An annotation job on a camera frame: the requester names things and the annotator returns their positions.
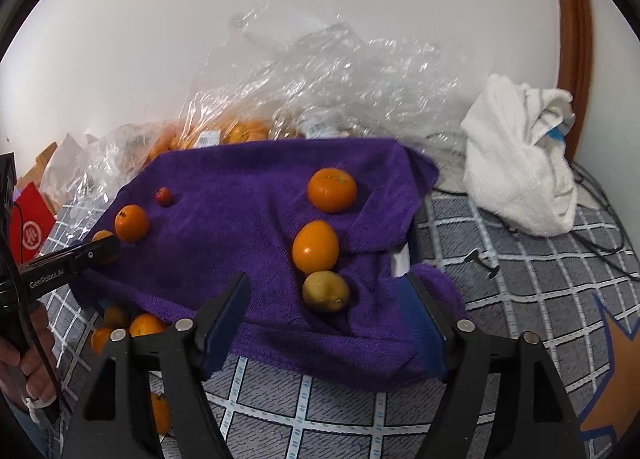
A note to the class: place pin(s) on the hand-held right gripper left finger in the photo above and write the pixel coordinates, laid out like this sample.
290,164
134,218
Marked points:
227,324

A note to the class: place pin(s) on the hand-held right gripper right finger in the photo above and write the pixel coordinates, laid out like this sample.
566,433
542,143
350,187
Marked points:
425,334

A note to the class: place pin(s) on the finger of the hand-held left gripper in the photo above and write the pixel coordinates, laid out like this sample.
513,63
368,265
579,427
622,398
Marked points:
65,264

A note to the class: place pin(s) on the orange with dark stem mark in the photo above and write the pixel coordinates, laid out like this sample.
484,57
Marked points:
131,223

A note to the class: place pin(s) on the purple towel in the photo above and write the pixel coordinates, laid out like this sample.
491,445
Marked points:
250,239

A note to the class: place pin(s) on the yellowish orange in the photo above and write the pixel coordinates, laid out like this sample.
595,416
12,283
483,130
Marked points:
326,291
115,316

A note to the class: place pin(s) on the oval orange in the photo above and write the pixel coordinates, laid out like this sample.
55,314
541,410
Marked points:
315,246

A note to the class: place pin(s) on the small red tomato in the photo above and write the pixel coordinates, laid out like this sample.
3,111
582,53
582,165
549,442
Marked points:
164,196

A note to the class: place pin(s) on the person's left hand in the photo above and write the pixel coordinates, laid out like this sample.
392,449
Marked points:
42,364

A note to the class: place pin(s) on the red paper bag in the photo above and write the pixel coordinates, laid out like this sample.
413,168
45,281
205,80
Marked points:
32,226

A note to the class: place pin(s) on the small black clip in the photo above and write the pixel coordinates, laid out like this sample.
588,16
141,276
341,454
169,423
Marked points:
482,261

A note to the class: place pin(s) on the wooden board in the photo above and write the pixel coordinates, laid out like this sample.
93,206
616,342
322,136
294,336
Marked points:
44,156

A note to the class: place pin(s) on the grey checkered blanket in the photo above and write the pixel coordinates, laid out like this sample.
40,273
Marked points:
525,299

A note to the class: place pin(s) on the white plastic bag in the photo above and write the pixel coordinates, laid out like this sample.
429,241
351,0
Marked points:
70,145

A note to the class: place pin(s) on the clear bag of oranges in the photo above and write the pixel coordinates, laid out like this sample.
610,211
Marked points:
240,131

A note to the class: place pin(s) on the white cloth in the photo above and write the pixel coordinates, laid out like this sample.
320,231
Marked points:
520,164

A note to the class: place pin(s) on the crinkled clear plastic bag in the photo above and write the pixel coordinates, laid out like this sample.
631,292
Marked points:
325,79

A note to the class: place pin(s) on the brown wooden door frame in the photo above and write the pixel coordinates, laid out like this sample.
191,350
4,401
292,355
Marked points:
570,14

